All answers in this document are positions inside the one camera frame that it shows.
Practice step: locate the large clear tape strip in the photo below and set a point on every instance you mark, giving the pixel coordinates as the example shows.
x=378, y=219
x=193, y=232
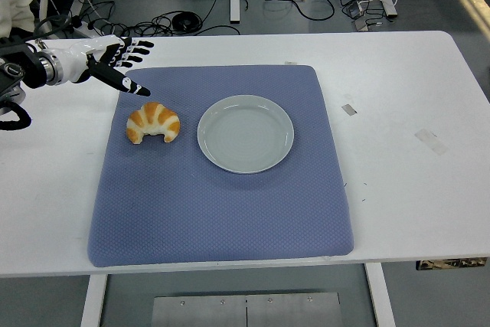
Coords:
x=430, y=141

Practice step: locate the white power strip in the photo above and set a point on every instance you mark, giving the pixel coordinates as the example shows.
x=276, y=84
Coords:
x=85, y=31

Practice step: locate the blue quilted mat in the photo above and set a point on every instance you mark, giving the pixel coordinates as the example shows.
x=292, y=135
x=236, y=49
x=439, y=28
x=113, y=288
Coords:
x=172, y=208

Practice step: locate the croissant bread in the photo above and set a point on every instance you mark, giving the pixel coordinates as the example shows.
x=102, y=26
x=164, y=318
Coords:
x=153, y=116

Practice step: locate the small grey tape strip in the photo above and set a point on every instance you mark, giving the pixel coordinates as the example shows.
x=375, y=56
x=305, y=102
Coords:
x=350, y=109

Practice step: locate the grey round plate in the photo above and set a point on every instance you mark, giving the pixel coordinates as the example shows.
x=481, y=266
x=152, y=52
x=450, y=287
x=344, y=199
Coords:
x=245, y=135

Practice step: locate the white table leg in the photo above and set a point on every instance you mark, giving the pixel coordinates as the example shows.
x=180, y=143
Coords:
x=93, y=300
x=380, y=296

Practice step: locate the grey metal plate with screws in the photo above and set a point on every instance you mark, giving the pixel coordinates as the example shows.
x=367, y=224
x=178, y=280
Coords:
x=245, y=311

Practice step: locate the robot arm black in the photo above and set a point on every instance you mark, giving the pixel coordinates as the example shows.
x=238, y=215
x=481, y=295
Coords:
x=23, y=68

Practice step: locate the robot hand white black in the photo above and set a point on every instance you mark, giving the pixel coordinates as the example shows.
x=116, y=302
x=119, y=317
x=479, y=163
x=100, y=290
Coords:
x=76, y=61

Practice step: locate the grey power adapter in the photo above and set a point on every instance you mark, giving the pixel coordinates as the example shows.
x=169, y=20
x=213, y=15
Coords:
x=355, y=10

